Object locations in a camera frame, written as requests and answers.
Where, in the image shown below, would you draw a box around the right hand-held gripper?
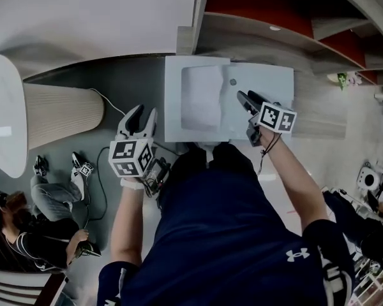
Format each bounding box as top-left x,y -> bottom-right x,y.
236,89 -> 298,148

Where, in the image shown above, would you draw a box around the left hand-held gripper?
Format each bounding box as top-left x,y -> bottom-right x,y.
108,104 -> 158,179

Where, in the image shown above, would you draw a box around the white sheet of paper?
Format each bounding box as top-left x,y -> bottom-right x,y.
181,64 -> 225,132

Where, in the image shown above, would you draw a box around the person's right forearm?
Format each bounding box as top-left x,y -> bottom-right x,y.
260,129 -> 330,237

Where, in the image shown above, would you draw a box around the person's left forearm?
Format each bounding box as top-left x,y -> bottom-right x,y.
110,177 -> 148,269

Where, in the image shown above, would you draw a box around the person's black trousers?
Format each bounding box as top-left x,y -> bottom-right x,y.
171,141 -> 260,187

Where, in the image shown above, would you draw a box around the white round table ribbed base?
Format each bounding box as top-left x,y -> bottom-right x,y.
0,53 -> 105,179

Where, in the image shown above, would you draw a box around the wooden shelf unit red back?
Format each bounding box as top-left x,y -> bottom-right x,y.
177,0 -> 383,86

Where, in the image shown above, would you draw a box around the small green plant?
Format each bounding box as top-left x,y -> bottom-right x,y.
336,72 -> 349,91

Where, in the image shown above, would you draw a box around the black hand-held device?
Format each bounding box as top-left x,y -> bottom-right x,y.
76,240 -> 102,258

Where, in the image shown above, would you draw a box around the white round appliance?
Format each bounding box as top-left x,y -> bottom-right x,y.
357,166 -> 380,191

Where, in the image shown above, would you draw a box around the person's navy shirt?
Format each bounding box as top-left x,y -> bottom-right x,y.
97,166 -> 356,306

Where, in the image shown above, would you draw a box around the striped white brown chair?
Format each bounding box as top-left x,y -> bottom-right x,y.
0,268 -> 70,306

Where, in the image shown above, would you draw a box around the thin white cable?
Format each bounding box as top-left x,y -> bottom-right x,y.
89,87 -> 128,117

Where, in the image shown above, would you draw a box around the black wrist strap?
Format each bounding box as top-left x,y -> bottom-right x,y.
256,131 -> 282,177

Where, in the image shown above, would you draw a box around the black box with cables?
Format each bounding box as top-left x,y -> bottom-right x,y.
143,157 -> 172,199

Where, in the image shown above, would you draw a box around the black floor cable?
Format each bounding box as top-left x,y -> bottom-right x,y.
82,145 -> 116,230

